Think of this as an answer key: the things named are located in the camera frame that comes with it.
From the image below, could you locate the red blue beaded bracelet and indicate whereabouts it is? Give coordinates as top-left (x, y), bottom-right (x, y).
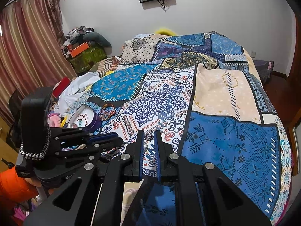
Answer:
top-left (76, 113), bottom-right (89, 128)

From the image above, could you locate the brown woven cord bracelet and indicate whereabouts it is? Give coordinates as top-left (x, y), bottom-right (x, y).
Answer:
top-left (99, 103), bottom-right (117, 121)

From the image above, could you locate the orange sleeve forearm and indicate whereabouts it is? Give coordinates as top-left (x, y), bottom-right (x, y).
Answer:
top-left (0, 167), bottom-right (38, 211)

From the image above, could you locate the left hand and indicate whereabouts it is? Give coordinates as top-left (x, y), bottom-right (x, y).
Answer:
top-left (24, 177), bottom-right (55, 195)

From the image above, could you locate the yellow printed garment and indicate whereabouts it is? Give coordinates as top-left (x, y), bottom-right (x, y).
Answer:
top-left (60, 115), bottom-right (68, 128)

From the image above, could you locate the heart-shaped blue tin box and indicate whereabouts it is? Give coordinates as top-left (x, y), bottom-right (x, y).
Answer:
top-left (67, 104), bottom-right (102, 132)

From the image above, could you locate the white crumpled garment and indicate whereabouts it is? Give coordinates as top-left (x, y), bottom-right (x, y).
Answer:
top-left (54, 72), bottom-right (100, 116)

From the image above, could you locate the red white box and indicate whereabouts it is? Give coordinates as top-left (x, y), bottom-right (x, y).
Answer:
top-left (52, 76), bottom-right (71, 98)

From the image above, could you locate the green patterned covered stand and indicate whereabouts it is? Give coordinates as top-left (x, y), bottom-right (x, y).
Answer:
top-left (69, 45), bottom-right (107, 76)

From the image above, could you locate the orange box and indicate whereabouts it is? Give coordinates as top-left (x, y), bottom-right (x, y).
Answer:
top-left (70, 42), bottom-right (89, 58)

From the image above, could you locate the striped brown curtain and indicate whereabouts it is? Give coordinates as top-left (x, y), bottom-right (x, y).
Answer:
top-left (1, 0), bottom-right (76, 125)

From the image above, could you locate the striped orange pillow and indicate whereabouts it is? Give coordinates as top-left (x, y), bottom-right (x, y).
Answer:
top-left (89, 56), bottom-right (120, 78)

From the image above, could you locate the pile of dark clothes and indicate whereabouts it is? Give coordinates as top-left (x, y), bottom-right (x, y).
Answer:
top-left (61, 26), bottom-right (111, 55)

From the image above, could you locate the blue patchwork bed quilt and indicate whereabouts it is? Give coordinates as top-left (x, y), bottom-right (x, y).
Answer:
top-left (68, 31), bottom-right (293, 226)

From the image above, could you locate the yellow plush toy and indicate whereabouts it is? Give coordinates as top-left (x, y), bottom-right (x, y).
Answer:
top-left (155, 27), bottom-right (177, 36)

